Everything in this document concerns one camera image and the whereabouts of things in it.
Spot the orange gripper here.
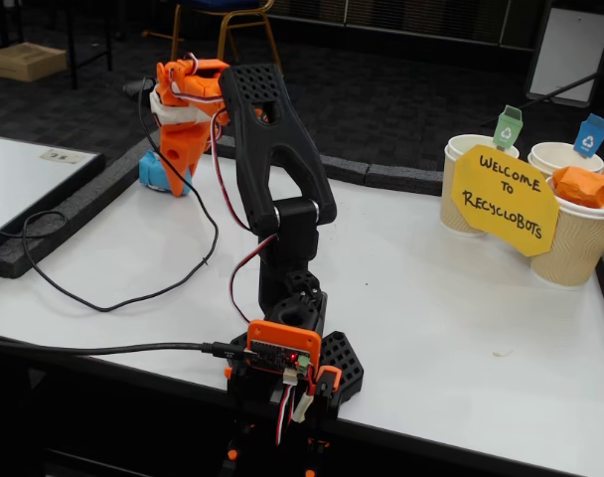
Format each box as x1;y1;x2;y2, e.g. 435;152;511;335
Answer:
157;120;217;197

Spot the blue paper rubbish bundle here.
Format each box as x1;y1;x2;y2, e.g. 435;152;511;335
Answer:
138;151;194;199

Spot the orange paper rubbish bundle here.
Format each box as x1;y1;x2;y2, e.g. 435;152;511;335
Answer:
551;165;604;210

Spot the small paper label sticker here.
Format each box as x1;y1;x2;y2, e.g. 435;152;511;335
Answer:
39;148;88;165

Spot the whiteboard tabletop with label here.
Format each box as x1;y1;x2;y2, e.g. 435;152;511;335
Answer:
0;133;107;249

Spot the long black foam border strip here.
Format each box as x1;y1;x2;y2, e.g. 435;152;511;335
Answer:
170;126;371;186

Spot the brown cardboard box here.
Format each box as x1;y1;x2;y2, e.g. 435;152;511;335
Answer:
0;42;69;83

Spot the orange motor controller board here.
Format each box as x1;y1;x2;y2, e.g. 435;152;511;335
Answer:
245;319;324;375

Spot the short black foam border strip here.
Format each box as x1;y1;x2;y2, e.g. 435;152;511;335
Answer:
366;162;443;196

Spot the black orange table clamp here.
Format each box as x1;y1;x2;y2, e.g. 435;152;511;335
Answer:
222;365;343;477

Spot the paper cup with green sign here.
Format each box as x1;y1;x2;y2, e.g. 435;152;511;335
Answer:
439;133;521;239

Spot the green recycling bin sign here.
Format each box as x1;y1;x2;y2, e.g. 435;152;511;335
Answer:
491;104;524;151

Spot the yellow welcome paper sign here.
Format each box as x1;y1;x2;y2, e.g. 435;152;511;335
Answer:
449;143;561;258

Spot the paper cup with blue sign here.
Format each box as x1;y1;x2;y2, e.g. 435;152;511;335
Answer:
527;141;604;181

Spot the paper cup with orange sign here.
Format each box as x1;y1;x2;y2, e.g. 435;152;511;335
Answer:
529;173;604;289

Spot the blue recycling bin sign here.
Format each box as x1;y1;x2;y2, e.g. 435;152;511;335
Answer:
573;112;604;159

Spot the white tape strap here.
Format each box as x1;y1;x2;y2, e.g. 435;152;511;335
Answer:
149;91;209;128

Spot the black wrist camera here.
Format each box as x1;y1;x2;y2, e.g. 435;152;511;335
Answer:
122;78;157;99

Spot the red black servo wire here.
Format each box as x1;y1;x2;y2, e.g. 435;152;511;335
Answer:
167;52;279;327

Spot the thin black camera cable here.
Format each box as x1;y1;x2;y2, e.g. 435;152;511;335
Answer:
0;88;220;313

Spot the black metal table frame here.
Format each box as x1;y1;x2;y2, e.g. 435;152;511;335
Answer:
0;0;115;91

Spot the gold frame blue chair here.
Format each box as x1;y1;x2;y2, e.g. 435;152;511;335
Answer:
141;0;286;91

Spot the thick black USB cable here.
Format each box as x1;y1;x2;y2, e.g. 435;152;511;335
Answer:
0;331;258;363

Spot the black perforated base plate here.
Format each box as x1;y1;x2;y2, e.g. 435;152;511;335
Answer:
321;330;367;403

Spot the servo cable with white connector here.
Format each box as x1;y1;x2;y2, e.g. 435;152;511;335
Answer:
274;370;317;446

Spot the white panel with black frame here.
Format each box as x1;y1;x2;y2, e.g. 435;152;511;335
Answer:
524;0;604;108

